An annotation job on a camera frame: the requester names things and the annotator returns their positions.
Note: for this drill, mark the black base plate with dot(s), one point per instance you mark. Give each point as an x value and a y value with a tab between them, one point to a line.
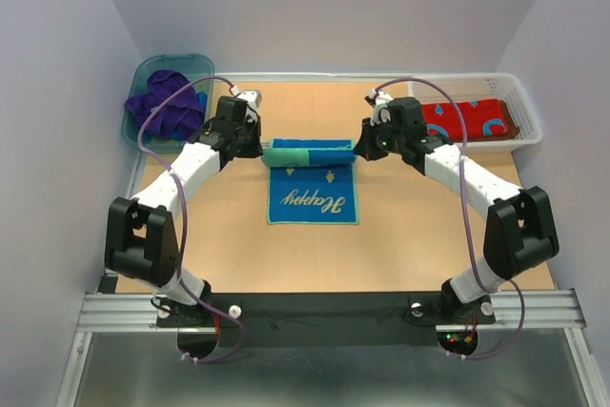
318	320

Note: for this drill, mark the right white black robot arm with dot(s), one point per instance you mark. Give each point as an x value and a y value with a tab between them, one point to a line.
520	231

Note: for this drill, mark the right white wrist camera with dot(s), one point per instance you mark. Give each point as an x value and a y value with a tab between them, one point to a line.
379	100

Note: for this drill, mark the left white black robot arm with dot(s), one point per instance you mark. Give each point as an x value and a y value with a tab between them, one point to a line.
141	240

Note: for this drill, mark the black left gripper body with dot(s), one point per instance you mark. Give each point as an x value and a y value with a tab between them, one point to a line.
248	138

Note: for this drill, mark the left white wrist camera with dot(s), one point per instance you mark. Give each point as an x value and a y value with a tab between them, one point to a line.
252	97

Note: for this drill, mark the purple towel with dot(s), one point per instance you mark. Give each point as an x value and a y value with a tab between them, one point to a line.
180	118

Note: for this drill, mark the white plastic mesh basket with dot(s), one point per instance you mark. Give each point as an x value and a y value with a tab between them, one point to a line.
441	116

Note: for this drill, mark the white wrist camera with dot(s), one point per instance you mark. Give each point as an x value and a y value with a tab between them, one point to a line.
379	100
252	97

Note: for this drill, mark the brown towel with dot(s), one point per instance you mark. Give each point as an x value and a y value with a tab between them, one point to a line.
488	120

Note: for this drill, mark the blue towel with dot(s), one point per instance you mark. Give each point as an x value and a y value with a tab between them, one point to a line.
311	181

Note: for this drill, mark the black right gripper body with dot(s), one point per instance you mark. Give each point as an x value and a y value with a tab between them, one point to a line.
383	139

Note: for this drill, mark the aluminium rail frame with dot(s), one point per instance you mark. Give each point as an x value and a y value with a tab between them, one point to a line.
538	316

